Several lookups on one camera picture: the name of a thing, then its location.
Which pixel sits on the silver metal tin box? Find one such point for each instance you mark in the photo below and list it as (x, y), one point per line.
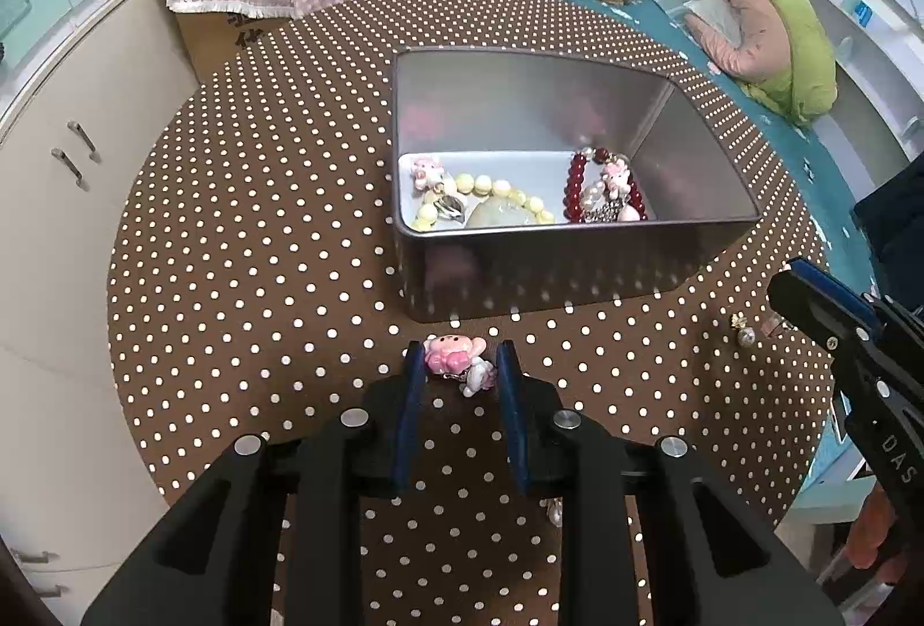
(548, 279)

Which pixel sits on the green pillow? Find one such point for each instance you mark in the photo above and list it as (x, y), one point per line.
(798, 48)

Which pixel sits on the pale green jade pendant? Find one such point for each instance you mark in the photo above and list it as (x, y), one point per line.
(502, 213)

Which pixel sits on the cardboard box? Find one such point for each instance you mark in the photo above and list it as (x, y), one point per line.
(216, 41)

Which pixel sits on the pink doll charm pair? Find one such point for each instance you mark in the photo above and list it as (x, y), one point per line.
(451, 353)

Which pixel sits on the white low cabinet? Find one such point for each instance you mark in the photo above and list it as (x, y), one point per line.
(72, 236)

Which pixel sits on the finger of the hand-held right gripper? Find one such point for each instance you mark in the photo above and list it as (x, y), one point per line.
(801, 308)
(830, 287)

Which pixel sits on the small blue box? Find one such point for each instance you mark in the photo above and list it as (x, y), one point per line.
(863, 12)

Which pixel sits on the teal printed bed sheet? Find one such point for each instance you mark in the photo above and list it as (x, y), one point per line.
(787, 149)

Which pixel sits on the silver metal charm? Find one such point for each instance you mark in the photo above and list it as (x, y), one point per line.
(451, 207)

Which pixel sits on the person's right hand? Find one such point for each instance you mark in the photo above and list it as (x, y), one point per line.
(866, 525)

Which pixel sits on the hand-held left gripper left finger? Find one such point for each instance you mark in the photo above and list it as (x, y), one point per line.
(408, 424)

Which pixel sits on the pearl earring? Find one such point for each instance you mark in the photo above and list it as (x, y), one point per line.
(745, 334)

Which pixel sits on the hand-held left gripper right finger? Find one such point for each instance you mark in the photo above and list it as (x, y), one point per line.
(514, 424)

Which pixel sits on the pink pillow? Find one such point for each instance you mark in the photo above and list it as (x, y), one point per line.
(729, 27)

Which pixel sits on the dark cloth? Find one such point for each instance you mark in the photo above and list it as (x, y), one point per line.
(891, 222)

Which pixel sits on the small pink cartoon charm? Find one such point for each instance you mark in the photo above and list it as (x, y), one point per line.
(426, 170)

